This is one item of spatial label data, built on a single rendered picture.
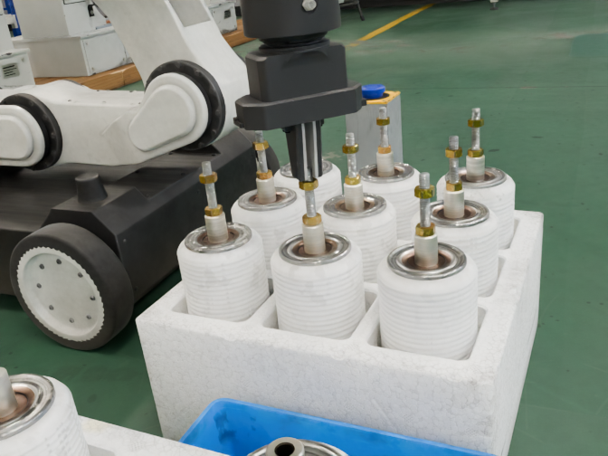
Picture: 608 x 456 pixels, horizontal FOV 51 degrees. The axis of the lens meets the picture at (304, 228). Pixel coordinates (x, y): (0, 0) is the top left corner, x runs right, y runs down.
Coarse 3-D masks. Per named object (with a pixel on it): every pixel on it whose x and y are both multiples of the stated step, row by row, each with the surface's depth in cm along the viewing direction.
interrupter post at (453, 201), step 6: (444, 192) 70; (450, 192) 69; (456, 192) 69; (462, 192) 69; (444, 198) 70; (450, 198) 70; (456, 198) 69; (462, 198) 70; (444, 204) 71; (450, 204) 70; (456, 204) 70; (462, 204) 70; (444, 210) 71; (450, 210) 70; (456, 210) 70; (462, 210) 70; (450, 216) 70; (456, 216) 70
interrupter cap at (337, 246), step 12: (288, 240) 68; (300, 240) 68; (336, 240) 67; (348, 240) 67; (288, 252) 66; (300, 252) 66; (324, 252) 66; (336, 252) 65; (348, 252) 65; (300, 264) 63; (312, 264) 63; (324, 264) 63
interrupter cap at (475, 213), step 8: (440, 200) 74; (464, 200) 74; (432, 208) 73; (440, 208) 73; (464, 208) 72; (472, 208) 72; (480, 208) 71; (488, 208) 71; (432, 216) 70; (440, 216) 71; (464, 216) 70; (472, 216) 70; (480, 216) 69; (488, 216) 69; (440, 224) 68; (448, 224) 68; (456, 224) 68; (464, 224) 68; (472, 224) 68
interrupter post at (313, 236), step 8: (304, 224) 65; (320, 224) 65; (304, 232) 65; (312, 232) 65; (320, 232) 65; (304, 240) 66; (312, 240) 65; (320, 240) 65; (304, 248) 66; (312, 248) 65; (320, 248) 66
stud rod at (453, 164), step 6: (450, 138) 68; (456, 138) 67; (450, 144) 68; (456, 144) 68; (450, 162) 69; (456, 162) 68; (450, 168) 69; (456, 168) 69; (450, 174) 69; (456, 174) 69; (450, 180) 69; (456, 180) 69
